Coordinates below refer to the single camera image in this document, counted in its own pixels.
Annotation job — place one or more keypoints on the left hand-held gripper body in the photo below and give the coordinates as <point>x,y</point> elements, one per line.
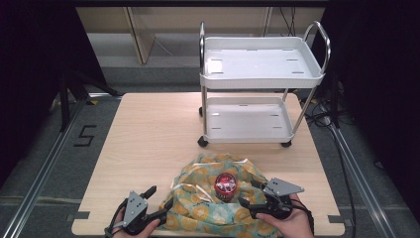
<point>133,211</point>

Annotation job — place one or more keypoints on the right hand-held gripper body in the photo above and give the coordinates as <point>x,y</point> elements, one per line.
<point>279,205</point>

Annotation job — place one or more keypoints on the red round can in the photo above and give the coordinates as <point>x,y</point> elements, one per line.
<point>225,186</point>

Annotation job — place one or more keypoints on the green orange-print fabric bag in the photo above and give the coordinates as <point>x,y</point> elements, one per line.
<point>201,211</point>

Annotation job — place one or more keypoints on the white two-tier trolley cart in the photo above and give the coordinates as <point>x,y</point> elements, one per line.
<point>257,66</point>

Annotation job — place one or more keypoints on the person's left hand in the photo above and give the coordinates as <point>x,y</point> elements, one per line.
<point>147,231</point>

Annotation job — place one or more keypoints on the person's right hand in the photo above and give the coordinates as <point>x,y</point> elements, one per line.
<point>295,224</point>

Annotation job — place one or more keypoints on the black metal stand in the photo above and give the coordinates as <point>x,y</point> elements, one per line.
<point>64,99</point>

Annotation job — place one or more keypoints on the metal floor rail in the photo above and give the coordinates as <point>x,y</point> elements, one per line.
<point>36,185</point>
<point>360,172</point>

